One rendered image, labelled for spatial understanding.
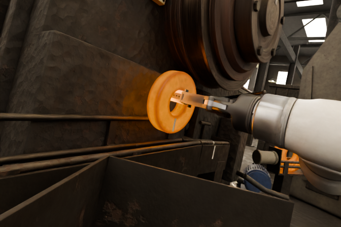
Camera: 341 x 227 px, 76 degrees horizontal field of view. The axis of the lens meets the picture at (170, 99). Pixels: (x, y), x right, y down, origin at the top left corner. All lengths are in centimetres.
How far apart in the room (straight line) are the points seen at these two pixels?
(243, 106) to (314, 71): 313
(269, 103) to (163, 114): 22
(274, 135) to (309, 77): 311
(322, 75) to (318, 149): 311
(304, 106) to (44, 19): 47
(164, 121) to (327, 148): 31
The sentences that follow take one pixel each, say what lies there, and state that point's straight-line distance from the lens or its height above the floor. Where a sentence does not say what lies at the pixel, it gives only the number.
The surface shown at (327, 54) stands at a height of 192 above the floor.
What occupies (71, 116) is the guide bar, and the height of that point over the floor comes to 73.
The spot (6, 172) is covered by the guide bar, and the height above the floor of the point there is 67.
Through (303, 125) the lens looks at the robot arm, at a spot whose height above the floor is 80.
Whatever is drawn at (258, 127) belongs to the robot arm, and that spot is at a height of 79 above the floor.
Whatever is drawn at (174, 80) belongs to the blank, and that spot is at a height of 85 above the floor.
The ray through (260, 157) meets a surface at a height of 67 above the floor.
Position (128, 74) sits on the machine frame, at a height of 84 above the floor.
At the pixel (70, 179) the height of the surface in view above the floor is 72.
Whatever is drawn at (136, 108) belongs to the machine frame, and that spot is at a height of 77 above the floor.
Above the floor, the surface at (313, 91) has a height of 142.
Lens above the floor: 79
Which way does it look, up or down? 2 degrees up
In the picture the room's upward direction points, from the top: 13 degrees clockwise
